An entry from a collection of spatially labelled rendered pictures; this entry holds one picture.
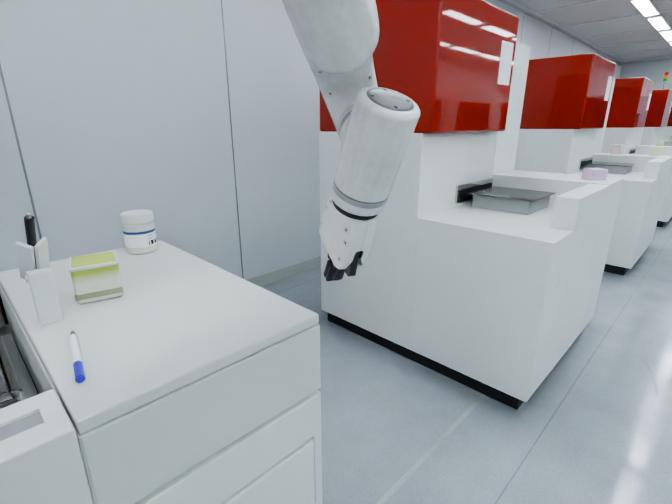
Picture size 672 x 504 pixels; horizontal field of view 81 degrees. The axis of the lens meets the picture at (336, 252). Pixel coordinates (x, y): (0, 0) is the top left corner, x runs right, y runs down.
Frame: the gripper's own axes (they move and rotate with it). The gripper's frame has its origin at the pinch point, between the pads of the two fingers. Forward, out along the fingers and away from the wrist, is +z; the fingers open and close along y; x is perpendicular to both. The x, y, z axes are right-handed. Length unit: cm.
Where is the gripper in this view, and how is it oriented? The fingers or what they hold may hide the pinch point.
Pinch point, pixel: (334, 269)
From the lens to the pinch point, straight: 70.2
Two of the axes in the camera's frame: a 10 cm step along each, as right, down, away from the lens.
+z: -2.2, 7.0, 6.8
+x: 9.1, -1.0, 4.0
